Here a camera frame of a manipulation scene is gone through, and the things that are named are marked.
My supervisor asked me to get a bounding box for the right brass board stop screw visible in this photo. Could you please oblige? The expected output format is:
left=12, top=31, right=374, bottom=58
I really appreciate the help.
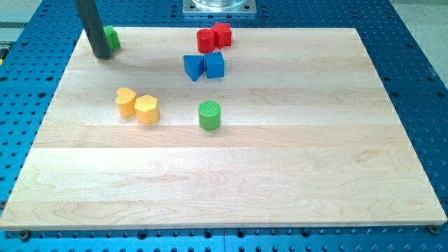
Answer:
left=427, top=225, right=440, bottom=235

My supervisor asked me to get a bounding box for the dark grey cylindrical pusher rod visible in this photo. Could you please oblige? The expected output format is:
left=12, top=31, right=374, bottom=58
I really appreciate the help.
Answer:
left=74, top=0, right=111, bottom=60

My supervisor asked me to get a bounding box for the green wooden block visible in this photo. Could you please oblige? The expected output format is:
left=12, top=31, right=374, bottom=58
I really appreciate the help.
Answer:
left=103, top=25, right=120, bottom=51

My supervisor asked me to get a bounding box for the green wooden cylinder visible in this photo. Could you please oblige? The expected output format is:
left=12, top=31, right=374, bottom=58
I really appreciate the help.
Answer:
left=198, top=100, right=221, bottom=130

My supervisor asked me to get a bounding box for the red wooden cylinder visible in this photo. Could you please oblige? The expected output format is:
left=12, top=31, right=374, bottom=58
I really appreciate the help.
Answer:
left=196, top=29, right=215, bottom=53

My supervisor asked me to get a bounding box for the blue wooden triangle block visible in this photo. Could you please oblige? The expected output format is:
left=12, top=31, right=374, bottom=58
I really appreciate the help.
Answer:
left=183, top=55, right=205, bottom=81

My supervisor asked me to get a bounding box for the brass board stop screw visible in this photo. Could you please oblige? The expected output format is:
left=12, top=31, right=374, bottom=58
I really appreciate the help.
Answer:
left=18, top=230, right=31, bottom=242
left=427, top=225, right=440, bottom=235

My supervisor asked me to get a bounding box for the yellow wooden hexagon block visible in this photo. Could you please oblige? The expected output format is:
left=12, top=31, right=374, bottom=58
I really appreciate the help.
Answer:
left=134, top=94, right=160, bottom=125

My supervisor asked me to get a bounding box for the light wooden board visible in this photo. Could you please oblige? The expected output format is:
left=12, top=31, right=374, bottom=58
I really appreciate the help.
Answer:
left=1, top=27, right=447, bottom=230

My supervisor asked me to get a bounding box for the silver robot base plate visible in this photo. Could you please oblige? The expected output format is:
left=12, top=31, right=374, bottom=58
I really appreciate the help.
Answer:
left=182, top=0, right=257, bottom=15

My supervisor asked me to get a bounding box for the yellow wooden heart block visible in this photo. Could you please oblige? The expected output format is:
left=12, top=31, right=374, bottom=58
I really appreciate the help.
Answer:
left=115, top=87, right=137, bottom=118

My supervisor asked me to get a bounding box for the blue wooden cube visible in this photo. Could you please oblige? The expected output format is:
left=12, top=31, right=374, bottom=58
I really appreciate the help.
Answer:
left=204, top=52, right=225, bottom=78

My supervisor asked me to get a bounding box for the left brass board stop screw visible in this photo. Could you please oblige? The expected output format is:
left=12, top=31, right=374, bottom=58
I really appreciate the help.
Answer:
left=18, top=230, right=31, bottom=242

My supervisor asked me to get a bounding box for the red wooden star block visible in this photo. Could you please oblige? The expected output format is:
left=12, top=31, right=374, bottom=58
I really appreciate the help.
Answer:
left=211, top=22, right=232, bottom=48

